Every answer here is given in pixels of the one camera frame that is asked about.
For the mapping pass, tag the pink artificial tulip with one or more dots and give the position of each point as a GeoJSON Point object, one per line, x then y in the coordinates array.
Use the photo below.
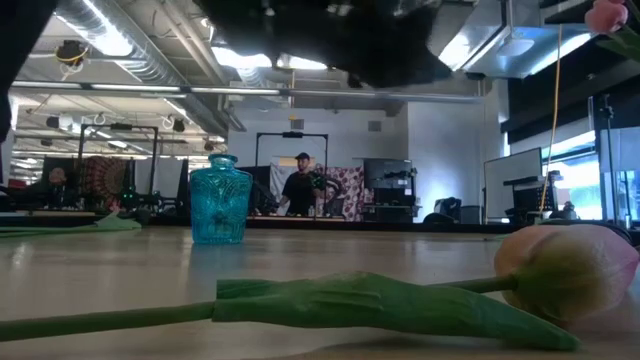
{"type": "Point", "coordinates": [565, 270]}
{"type": "Point", "coordinates": [605, 15]}

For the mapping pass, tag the black artificial tulip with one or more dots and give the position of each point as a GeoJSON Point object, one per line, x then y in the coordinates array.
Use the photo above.
{"type": "Point", "coordinates": [115, 223]}

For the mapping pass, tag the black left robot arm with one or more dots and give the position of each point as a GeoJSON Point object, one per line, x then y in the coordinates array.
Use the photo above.
{"type": "Point", "coordinates": [15, 50]}

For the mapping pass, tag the blue glass vase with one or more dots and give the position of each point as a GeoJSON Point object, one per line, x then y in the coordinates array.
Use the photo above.
{"type": "Point", "coordinates": [220, 205]}

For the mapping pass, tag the silver ceiling pipe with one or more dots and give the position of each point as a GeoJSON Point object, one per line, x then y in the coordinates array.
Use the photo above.
{"type": "Point", "coordinates": [235, 91]}

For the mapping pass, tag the black monitor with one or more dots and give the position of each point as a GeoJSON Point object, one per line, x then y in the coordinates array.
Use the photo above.
{"type": "Point", "coordinates": [385, 172]}

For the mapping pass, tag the pink floral cloth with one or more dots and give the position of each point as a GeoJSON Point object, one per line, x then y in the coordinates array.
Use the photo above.
{"type": "Point", "coordinates": [350, 195]}

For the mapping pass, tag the person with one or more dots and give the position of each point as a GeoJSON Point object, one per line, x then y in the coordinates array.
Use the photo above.
{"type": "Point", "coordinates": [300, 192]}

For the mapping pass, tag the white ceiling disc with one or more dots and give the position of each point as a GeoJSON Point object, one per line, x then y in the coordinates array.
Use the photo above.
{"type": "Point", "coordinates": [515, 47]}

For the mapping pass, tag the black office chair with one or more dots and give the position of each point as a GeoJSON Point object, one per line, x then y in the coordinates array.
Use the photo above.
{"type": "Point", "coordinates": [447, 207]}

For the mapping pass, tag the white board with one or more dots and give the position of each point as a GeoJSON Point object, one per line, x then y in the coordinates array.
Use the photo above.
{"type": "Point", "coordinates": [505, 185]}

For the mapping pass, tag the grey bin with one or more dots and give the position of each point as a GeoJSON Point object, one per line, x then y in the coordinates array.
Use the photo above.
{"type": "Point", "coordinates": [471, 215]}

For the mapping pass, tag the black tripod stand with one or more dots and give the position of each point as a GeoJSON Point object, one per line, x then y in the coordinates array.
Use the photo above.
{"type": "Point", "coordinates": [609, 150]}

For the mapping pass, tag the red mandala tapestry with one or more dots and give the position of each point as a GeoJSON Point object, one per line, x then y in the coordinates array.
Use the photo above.
{"type": "Point", "coordinates": [102, 177]}

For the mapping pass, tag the black background rig frame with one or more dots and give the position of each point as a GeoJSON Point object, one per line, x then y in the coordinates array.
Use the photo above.
{"type": "Point", "coordinates": [292, 134]}
{"type": "Point", "coordinates": [120, 127]}

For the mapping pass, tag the silver ceiling duct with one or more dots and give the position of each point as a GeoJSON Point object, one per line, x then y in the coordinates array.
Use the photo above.
{"type": "Point", "coordinates": [145, 60]}

